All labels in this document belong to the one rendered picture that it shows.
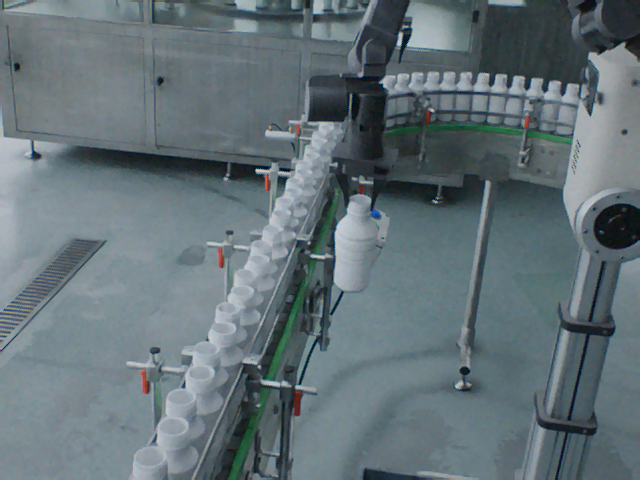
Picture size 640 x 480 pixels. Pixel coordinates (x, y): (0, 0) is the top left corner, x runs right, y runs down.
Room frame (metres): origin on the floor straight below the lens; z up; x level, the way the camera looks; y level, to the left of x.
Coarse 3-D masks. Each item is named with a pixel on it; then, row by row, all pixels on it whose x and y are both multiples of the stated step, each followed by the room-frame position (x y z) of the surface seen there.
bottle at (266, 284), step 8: (256, 256) 1.29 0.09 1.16; (264, 256) 1.28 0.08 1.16; (248, 264) 1.26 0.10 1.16; (256, 264) 1.25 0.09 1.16; (264, 264) 1.26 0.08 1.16; (256, 272) 1.25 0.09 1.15; (264, 272) 1.26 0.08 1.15; (264, 280) 1.26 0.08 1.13; (272, 280) 1.27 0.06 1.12; (264, 288) 1.25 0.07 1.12; (272, 288) 1.26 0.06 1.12; (264, 296) 1.24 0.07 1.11; (264, 304) 1.24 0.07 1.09; (264, 312) 1.24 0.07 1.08; (272, 312) 1.26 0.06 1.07; (272, 320) 1.26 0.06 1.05; (264, 328) 1.25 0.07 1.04; (264, 336) 1.25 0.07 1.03; (272, 336) 1.26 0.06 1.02; (264, 344) 1.25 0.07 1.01
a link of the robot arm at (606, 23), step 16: (576, 0) 1.36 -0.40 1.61; (592, 0) 1.39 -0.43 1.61; (608, 0) 1.31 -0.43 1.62; (624, 0) 1.32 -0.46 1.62; (576, 16) 1.39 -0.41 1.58; (608, 16) 1.30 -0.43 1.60; (624, 16) 1.31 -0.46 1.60; (576, 32) 1.37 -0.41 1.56; (608, 32) 1.29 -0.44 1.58; (624, 32) 1.30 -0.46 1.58; (592, 48) 1.36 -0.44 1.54
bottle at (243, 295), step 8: (240, 288) 1.17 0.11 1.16; (248, 288) 1.17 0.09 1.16; (232, 296) 1.14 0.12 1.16; (240, 296) 1.13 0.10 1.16; (248, 296) 1.14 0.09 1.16; (240, 304) 1.14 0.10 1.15; (248, 304) 1.14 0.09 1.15; (248, 312) 1.14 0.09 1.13; (256, 312) 1.15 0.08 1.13; (248, 320) 1.13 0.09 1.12; (256, 320) 1.14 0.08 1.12; (248, 328) 1.13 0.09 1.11; (256, 328) 1.14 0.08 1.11; (248, 336) 1.13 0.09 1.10; (248, 344) 1.13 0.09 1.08; (256, 344) 1.14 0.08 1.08; (256, 352) 1.14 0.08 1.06
